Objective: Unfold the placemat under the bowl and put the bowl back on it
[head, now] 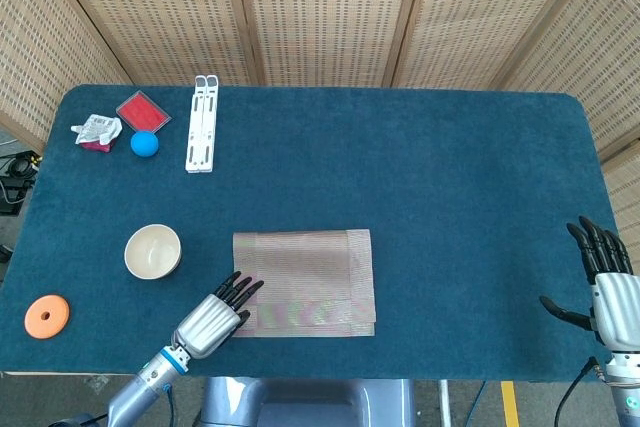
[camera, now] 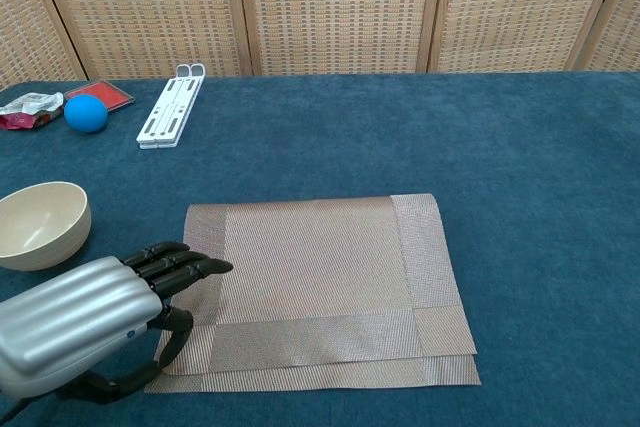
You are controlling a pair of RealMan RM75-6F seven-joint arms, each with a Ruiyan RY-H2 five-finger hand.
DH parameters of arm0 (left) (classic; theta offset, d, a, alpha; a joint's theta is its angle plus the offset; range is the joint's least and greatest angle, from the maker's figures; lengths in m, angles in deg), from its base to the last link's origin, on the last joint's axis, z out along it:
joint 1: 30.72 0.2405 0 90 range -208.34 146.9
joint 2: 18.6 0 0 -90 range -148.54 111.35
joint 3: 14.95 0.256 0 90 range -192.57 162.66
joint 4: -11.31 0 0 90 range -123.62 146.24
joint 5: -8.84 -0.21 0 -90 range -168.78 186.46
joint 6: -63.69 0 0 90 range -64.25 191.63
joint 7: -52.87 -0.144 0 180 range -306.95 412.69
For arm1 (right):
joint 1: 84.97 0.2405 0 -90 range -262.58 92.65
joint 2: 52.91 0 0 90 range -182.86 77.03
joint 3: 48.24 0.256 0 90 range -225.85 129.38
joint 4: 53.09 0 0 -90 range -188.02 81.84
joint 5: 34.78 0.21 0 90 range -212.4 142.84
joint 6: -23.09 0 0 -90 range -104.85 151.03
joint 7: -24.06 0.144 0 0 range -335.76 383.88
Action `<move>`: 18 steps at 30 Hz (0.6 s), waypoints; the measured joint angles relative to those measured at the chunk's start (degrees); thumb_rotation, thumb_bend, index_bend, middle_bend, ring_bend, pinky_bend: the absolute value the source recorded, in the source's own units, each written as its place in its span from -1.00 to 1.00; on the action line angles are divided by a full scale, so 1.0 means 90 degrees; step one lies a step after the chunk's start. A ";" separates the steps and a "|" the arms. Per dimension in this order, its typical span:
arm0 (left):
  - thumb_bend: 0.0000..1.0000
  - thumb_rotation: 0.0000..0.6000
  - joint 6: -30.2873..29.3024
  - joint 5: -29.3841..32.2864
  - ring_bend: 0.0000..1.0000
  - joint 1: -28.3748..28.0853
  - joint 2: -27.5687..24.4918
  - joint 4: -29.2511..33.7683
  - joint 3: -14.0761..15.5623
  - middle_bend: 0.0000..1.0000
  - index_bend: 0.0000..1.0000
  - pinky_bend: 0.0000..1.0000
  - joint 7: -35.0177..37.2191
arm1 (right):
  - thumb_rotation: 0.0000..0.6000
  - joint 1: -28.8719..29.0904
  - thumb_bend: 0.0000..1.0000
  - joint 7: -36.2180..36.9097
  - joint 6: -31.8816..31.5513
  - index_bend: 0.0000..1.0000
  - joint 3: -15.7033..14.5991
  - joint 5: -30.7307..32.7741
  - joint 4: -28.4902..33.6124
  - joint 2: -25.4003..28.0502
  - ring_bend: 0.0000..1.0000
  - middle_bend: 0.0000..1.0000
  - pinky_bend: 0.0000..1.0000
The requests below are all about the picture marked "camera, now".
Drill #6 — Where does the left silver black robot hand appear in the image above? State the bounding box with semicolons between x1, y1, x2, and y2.
0;241;235;406

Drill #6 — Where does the beige bowl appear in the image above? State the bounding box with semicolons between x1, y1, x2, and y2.
0;180;93;272

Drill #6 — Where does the woven striped placemat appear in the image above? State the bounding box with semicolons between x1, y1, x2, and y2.
143;192;482;394

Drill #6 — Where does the blue ball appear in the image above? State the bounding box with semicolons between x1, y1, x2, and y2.
63;94;109;134

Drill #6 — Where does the crumpled silver snack wrapper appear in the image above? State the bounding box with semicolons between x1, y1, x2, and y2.
0;91;65;132

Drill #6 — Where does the white folding stand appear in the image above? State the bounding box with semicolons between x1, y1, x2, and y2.
135;62;208;151

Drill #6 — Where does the red ink pad box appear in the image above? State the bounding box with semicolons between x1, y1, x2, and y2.
63;79;136;108

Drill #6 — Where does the woven bamboo folding screen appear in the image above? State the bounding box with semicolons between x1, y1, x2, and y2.
0;0;640;91

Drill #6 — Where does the blue carpet table cover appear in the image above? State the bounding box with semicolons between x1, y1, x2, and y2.
0;71;640;427

